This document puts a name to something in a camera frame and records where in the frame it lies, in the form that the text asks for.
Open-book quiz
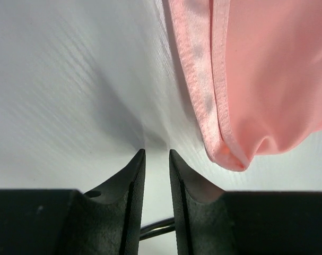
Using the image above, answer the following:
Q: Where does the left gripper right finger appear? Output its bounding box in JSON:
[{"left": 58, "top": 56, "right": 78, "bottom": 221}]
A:
[{"left": 169, "top": 150, "right": 322, "bottom": 254}]

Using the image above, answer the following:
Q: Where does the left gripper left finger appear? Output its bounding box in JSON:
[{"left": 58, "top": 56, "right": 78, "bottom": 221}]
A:
[{"left": 0, "top": 149, "right": 146, "bottom": 254}]

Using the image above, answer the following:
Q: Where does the pink cloth napkin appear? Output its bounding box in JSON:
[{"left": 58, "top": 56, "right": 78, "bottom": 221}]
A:
[{"left": 169, "top": 1, "right": 322, "bottom": 172}]

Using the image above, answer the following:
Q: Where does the black handled knife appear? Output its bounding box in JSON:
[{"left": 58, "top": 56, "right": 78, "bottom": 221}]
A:
[{"left": 140, "top": 217, "right": 175, "bottom": 241}]

